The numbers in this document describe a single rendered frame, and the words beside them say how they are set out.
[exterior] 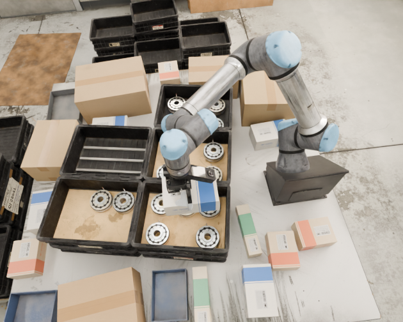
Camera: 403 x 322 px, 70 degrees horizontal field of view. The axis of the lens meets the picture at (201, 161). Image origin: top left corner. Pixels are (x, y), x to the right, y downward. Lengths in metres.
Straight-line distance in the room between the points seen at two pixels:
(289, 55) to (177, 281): 1.03
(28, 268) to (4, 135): 1.31
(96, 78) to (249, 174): 1.04
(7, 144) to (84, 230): 1.29
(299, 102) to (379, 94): 2.18
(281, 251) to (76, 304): 0.87
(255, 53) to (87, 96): 1.05
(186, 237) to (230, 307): 0.35
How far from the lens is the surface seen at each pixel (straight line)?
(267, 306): 1.32
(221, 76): 1.02
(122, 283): 1.29
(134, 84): 1.75
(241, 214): 1.41
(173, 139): 0.76
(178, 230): 1.32
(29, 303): 1.60
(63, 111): 2.04
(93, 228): 1.42
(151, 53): 2.76
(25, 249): 1.59
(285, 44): 1.01
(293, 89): 1.09
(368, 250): 2.40
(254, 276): 1.32
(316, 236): 1.44
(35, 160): 1.68
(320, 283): 1.48
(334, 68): 3.34
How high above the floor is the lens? 2.09
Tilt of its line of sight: 60 degrees down
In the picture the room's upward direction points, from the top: 4 degrees counter-clockwise
